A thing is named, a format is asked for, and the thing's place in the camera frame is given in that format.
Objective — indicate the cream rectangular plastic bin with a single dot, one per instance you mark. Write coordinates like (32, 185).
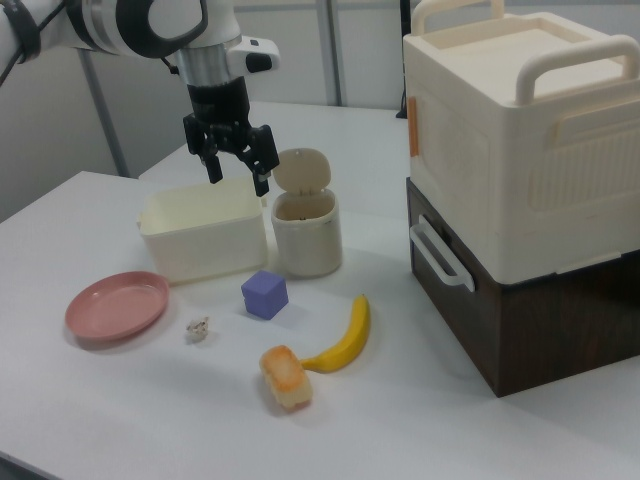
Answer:
(205, 240)

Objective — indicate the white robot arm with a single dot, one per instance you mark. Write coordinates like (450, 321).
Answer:
(115, 25)

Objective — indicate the yellow banana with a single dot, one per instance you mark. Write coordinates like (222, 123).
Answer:
(345, 342)

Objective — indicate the cream trash can with lid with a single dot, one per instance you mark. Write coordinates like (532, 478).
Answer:
(306, 240)

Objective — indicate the black camera stand pole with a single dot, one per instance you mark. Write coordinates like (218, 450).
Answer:
(404, 60)

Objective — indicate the toasted bread loaf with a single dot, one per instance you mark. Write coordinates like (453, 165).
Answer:
(286, 377)

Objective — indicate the white paper ball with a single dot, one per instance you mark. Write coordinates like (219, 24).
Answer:
(197, 330)

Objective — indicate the purple cube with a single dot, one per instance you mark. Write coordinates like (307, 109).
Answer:
(264, 296)

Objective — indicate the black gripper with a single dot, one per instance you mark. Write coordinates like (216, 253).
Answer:
(220, 107)

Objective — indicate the pink plate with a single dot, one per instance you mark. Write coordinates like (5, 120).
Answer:
(117, 306)

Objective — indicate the orange tape strip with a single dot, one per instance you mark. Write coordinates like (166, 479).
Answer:
(414, 127)

